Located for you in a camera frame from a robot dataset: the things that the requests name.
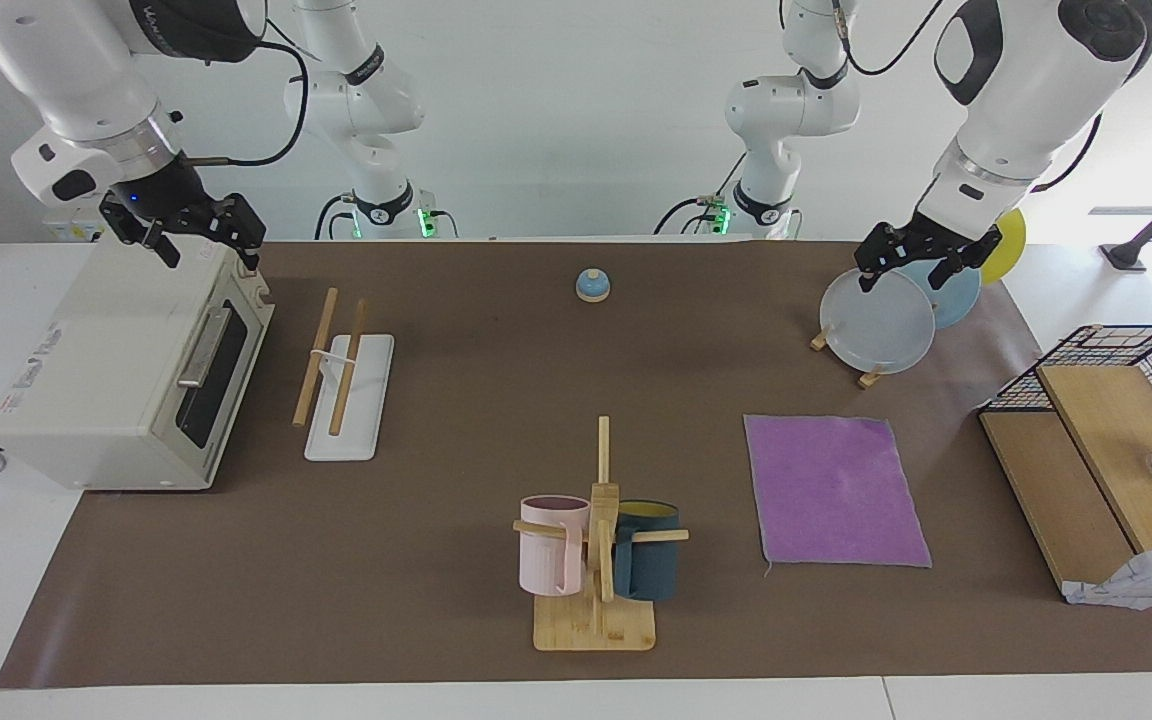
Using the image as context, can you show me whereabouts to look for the wooden mug tree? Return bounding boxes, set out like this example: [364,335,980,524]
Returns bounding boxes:
[513,416,690,653]

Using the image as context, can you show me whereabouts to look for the pink mug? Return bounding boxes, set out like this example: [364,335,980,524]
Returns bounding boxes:
[519,495,591,597]

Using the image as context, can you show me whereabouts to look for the dark teal mug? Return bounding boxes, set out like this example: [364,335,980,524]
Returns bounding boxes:
[613,500,682,602]

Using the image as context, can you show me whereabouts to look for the purple and grey towel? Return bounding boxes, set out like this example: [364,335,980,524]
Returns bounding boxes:
[744,415,933,569]

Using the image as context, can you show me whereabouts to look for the black wire basket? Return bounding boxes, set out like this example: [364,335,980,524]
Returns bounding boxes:
[979,324,1152,431]

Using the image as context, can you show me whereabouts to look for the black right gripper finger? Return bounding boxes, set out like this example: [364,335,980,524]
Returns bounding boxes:
[201,193,267,273]
[99,195,182,269]

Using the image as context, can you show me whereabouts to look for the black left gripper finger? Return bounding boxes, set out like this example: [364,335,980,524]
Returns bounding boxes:
[856,225,922,293]
[939,228,1003,291]

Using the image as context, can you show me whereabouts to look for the yellow plate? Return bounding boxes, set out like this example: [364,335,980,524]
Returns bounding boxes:
[979,208,1028,284]

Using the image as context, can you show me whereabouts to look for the light blue plate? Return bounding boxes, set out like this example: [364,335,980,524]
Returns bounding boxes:
[911,255,983,330]

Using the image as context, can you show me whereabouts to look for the translucent grey plate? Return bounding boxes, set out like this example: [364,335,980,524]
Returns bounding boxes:
[820,268,937,376]

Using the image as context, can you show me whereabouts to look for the brown table mat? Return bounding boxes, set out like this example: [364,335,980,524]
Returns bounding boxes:
[0,240,1152,689]

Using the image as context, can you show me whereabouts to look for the beige toaster oven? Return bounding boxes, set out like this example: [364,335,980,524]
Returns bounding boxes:
[0,240,275,491]

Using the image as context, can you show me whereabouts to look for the black base cable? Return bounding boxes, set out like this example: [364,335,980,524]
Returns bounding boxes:
[653,195,727,236]
[314,193,357,241]

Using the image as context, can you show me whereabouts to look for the wooden plate stand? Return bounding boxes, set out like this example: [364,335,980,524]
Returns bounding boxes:
[810,325,883,390]

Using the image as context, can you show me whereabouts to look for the white rack with wooden bars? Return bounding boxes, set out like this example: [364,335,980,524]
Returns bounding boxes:
[293,288,395,462]

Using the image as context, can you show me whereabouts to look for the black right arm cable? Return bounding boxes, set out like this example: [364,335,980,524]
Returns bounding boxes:
[186,20,312,168]

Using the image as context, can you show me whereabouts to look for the white power strip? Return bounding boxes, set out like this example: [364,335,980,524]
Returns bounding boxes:
[44,215,107,243]

